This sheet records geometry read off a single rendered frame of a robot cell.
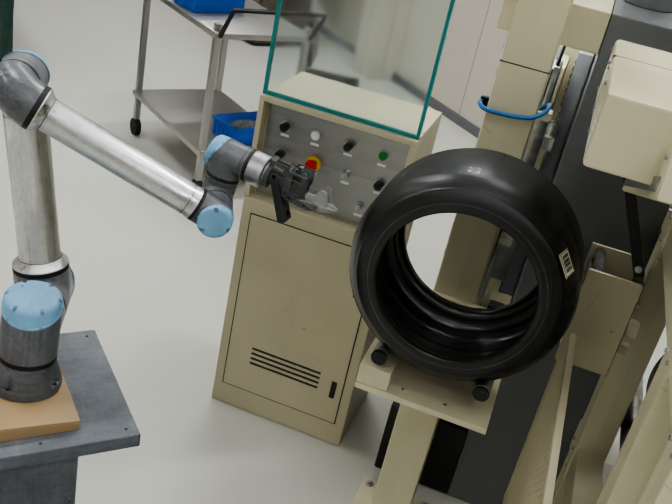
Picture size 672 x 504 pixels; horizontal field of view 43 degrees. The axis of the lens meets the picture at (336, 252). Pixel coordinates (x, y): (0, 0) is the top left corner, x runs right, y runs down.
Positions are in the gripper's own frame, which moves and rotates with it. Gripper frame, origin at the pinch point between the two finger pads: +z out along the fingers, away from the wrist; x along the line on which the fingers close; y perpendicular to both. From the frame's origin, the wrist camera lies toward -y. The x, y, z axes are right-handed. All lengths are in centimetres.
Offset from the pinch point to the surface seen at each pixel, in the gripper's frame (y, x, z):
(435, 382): -36, 3, 44
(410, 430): -74, 26, 44
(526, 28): 56, 28, 25
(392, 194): 15.7, -8.4, 14.0
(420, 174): 22.4, -5.9, 18.1
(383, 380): -34.1, -9.9, 30.8
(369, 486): -117, 41, 41
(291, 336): -84, 57, -9
